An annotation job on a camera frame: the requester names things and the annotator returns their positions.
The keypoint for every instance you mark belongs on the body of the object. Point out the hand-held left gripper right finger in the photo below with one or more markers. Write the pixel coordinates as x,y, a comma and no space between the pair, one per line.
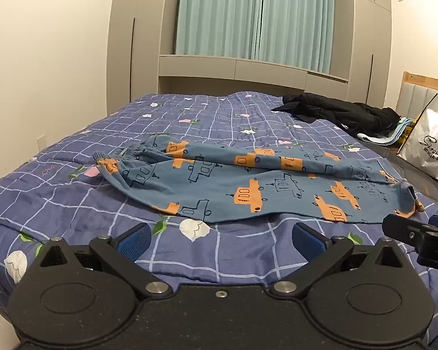
307,241

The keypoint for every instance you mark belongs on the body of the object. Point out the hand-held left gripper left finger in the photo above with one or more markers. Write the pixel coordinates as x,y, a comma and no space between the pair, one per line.
135,241

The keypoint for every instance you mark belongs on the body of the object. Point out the blue pants with orange cars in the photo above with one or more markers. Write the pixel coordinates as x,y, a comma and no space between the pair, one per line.
211,189

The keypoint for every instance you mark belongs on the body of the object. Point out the grey bed sheet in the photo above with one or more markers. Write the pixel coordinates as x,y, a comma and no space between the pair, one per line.
405,169

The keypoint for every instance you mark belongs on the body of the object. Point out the blue checked floral blanket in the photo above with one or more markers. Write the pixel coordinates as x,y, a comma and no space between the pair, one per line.
95,175

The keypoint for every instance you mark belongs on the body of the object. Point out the white shopping bag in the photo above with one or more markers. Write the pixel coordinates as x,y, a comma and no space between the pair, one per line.
430,135

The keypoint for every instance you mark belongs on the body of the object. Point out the light blue cloth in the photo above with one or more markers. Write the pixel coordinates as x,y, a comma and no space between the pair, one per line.
385,136

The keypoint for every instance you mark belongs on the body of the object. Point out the yellow packet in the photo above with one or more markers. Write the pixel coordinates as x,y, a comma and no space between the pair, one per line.
410,131

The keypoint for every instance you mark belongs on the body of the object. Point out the black jacket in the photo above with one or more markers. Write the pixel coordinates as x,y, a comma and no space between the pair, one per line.
335,111

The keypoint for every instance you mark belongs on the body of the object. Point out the beige built-in wardrobe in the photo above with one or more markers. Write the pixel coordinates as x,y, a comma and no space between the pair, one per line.
142,43

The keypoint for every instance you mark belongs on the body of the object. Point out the teal curtain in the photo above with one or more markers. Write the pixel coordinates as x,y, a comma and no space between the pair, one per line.
255,14

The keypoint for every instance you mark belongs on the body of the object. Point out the padded headboard with wooden frame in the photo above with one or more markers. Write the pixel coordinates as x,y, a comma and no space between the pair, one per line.
419,89

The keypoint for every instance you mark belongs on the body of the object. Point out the white wall outlet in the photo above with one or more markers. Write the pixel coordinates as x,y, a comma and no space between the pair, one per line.
41,142

